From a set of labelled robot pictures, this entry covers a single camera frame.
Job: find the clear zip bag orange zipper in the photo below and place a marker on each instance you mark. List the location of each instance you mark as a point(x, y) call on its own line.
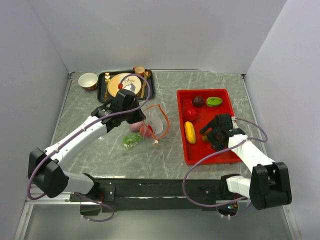
point(158, 120)

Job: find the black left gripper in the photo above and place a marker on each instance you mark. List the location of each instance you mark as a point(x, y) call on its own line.
point(140, 116)

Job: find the gold spoon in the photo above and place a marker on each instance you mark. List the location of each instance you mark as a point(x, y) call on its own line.
point(147, 74)

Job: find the orange cream plate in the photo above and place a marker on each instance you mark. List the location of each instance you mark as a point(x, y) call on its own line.
point(115, 80)

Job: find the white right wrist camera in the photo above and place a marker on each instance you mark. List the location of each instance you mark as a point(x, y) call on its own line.
point(234, 123)

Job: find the pink red peach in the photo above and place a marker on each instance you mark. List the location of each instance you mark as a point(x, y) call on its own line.
point(135, 127)

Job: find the green apple slice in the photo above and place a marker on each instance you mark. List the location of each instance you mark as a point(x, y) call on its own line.
point(214, 101)

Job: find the white orange bowl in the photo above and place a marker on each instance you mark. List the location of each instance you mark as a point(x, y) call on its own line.
point(88, 81)

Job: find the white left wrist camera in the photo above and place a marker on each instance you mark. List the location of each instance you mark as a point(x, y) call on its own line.
point(130, 87)

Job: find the black serving tray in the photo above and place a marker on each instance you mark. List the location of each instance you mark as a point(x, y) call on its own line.
point(101, 88)

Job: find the small orange cup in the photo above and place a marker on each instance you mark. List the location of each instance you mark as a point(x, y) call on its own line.
point(139, 70)

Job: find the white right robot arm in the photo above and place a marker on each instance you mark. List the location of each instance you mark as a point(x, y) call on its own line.
point(269, 185)

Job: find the green grape bunch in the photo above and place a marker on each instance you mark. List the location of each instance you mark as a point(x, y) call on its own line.
point(131, 140)

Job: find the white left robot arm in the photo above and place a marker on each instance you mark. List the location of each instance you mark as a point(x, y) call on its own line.
point(46, 168)

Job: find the gold fork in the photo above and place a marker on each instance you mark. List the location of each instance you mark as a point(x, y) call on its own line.
point(107, 79)

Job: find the yellow brown mango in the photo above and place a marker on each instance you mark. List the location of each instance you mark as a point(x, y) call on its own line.
point(204, 139)

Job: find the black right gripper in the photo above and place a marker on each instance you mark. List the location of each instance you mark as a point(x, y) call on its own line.
point(217, 145)

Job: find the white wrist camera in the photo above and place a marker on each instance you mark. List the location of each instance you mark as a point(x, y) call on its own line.
point(234, 123)
point(130, 87)

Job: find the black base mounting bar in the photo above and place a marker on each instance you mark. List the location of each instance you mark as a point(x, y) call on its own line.
point(129, 194)

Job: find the dark purple plum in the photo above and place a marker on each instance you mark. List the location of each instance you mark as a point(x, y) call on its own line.
point(198, 101)

